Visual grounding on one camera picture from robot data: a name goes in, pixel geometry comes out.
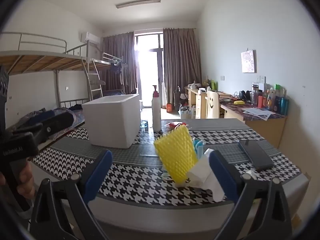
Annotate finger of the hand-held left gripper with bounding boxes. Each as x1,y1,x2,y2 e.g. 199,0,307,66
26,109,56,126
12,111,75,145

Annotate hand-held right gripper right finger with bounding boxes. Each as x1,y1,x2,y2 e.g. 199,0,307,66
209,149,293,240

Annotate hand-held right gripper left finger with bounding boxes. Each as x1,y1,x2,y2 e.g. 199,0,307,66
30,149,113,240

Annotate white foam sheet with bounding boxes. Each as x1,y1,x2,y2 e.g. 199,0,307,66
186,149,225,202

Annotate blue face mask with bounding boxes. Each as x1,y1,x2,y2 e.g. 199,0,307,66
192,137,206,160

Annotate white foam box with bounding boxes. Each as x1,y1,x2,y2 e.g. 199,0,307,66
82,94,141,149

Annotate person's left hand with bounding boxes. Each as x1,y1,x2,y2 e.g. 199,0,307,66
14,164,35,199

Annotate blue orange plaid quilt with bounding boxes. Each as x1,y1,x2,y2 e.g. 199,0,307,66
22,107,87,140

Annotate black smartphone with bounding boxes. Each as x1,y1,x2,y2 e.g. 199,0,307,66
238,139,275,171

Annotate houndstooth table cloth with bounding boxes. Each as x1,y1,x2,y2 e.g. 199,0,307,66
32,118,302,207

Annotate large metal bunk bed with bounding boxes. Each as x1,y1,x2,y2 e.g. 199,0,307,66
0,32,104,130

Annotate wooden desk patterned cover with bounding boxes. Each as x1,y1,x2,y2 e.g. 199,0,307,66
219,97,288,148

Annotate red snack packet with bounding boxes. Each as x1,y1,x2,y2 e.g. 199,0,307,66
164,121,187,130

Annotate printed paper sheets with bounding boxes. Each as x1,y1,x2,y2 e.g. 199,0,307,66
242,107,275,120

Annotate white bucket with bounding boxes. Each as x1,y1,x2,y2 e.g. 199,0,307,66
179,106,192,119

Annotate wooden chair smiley face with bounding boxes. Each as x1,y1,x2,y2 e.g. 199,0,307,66
205,90,221,119

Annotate metal bunk bed with clothes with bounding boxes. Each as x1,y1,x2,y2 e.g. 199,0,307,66
92,52,139,103

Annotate wooden desk with drawers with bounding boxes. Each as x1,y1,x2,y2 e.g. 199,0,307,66
184,86,233,119

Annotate black appliance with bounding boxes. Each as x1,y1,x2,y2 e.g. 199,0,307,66
239,90,252,102

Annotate white pump bottle red top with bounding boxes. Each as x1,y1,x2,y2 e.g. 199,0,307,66
152,85,162,132

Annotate dark hanging clothes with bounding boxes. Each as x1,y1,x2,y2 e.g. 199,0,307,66
110,61,123,75

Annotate row of toiletry bottles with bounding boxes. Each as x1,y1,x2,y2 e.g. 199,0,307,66
251,82,290,115

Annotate black folding trolley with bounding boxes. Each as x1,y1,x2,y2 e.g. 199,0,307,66
174,86,187,105

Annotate white air conditioner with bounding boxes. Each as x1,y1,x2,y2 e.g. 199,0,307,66
80,31,100,45

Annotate brown curtain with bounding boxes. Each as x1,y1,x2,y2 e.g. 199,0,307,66
163,27,202,105
101,32,137,98

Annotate glass balcony door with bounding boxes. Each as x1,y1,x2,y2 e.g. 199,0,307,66
134,33,165,105

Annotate ceiling tube lamp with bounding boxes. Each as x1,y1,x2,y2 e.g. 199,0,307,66
115,0,162,9

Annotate cartoon wall picture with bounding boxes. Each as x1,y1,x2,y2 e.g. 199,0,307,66
241,49,257,73

